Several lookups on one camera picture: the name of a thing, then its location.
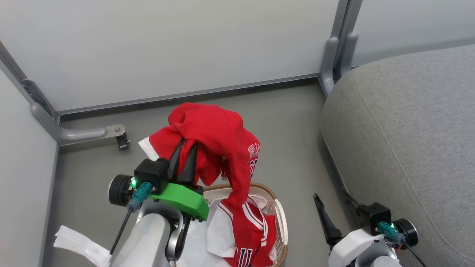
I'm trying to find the red white basketball jersey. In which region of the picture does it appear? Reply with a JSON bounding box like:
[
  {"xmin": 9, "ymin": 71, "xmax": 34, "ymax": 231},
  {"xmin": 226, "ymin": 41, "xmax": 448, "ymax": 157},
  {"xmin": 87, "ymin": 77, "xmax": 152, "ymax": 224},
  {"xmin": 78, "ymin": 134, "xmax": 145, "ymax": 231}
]
[{"xmin": 217, "ymin": 196, "xmax": 277, "ymax": 267}]

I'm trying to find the grey partition bottom rail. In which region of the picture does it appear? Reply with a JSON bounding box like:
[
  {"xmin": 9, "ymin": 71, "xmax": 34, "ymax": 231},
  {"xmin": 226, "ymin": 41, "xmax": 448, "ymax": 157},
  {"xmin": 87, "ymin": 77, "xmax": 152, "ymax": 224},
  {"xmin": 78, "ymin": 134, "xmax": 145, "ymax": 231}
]
[{"xmin": 56, "ymin": 73, "xmax": 320, "ymax": 116}]

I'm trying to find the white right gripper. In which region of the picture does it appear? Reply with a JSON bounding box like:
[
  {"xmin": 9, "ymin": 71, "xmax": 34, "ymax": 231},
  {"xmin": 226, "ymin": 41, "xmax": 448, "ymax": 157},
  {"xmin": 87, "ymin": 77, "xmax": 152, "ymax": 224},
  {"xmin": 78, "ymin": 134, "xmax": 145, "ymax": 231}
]
[{"xmin": 313, "ymin": 193, "xmax": 385, "ymax": 267}]

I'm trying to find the white garment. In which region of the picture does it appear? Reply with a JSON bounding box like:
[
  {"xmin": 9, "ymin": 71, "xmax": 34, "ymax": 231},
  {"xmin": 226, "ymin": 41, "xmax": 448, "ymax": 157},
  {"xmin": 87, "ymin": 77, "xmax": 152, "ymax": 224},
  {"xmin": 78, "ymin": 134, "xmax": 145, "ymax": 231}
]
[{"xmin": 177, "ymin": 193, "xmax": 268, "ymax": 267}]

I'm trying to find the black cable teal plug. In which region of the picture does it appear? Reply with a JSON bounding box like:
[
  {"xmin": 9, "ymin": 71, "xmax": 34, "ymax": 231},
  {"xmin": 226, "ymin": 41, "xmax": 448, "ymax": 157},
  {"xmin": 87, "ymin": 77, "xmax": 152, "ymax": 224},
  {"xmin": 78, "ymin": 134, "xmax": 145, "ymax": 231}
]
[
  {"xmin": 377, "ymin": 221, "xmax": 428, "ymax": 267},
  {"xmin": 109, "ymin": 181, "xmax": 153, "ymax": 256}
]

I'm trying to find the grey partition foot long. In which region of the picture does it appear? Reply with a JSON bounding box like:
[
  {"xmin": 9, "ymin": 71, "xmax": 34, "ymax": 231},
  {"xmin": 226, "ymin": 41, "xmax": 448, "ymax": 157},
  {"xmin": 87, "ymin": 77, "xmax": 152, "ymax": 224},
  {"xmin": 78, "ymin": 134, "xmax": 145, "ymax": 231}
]
[{"xmin": 31, "ymin": 102, "xmax": 126, "ymax": 146}]

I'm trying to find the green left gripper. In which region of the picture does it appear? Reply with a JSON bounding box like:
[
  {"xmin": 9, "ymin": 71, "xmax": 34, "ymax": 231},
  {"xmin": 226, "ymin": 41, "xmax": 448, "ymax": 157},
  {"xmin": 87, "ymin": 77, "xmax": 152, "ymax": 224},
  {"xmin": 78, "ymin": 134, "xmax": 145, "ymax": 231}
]
[{"xmin": 150, "ymin": 137, "xmax": 210, "ymax": 222}]

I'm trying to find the wicker laundry basket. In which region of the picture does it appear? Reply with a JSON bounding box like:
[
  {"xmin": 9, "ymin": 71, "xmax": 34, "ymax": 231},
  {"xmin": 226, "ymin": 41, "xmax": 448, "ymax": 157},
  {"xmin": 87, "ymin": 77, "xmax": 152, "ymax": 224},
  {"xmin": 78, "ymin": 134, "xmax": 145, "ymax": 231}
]
[{"xmin": 202, "ymin": 182, "xmax": 289, "ymax": 267}]

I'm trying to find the grey partition foot upright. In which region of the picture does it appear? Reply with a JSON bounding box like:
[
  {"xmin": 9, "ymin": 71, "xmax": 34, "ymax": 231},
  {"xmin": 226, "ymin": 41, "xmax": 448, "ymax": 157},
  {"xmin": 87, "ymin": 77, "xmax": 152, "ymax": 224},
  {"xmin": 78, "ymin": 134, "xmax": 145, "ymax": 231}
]
[{"xmin": 318, "ymin": 32, "xmax": 359, "ymax": 98}]

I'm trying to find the white crumpled cloth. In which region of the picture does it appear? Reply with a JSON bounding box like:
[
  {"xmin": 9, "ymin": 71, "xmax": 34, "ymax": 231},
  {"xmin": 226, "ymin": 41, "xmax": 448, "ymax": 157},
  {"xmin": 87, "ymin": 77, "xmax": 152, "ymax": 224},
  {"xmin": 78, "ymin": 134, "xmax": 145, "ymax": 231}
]
[{"xmin": 53, "ymin": 225, "xmax": 112, "ymax": 267}]

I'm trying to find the black caster wheel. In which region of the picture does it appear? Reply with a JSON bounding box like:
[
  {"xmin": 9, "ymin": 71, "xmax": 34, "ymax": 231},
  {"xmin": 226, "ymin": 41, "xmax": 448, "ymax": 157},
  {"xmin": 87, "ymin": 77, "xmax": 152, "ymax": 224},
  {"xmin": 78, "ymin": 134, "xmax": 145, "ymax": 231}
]
[{"xmin": 116, "ymin": 132, "xmax": 130, "ymax": 151}]

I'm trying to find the grey fabric sofa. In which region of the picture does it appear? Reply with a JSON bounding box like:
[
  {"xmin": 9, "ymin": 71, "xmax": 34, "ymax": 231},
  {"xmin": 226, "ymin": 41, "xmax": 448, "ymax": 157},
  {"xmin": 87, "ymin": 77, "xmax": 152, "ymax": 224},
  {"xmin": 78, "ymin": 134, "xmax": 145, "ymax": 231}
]
[{"xmin": 320, "ymin": 44, "xmax": 475, "ymax": 267}]

